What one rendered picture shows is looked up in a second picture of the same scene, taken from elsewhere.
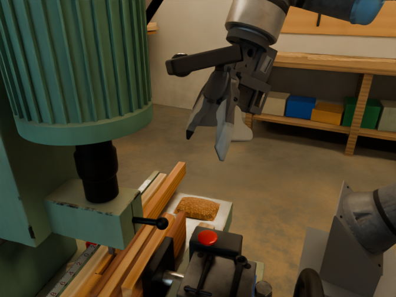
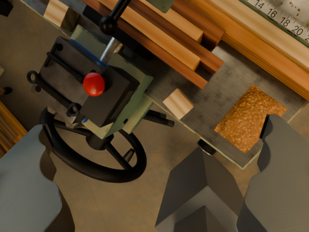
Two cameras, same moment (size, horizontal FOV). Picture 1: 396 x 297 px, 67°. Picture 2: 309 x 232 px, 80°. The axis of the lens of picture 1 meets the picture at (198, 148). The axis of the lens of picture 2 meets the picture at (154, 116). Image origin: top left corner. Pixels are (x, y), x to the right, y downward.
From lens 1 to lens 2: 0.48 m
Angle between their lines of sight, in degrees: 73
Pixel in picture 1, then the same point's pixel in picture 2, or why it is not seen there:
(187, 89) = not seen: outside the picture
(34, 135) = not seen: outside the picture
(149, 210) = (246, 44)
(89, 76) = not seen: outside the picture
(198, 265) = (81, 66)
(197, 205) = (244, 118)
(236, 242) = (90, 116)
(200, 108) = (248, 192)
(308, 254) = (230, 216)
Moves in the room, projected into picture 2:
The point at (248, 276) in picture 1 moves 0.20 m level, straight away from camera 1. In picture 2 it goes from (59, 108) to (169, 187)
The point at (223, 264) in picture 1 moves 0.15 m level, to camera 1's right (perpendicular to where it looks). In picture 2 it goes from (76, 91) to (54, 179)
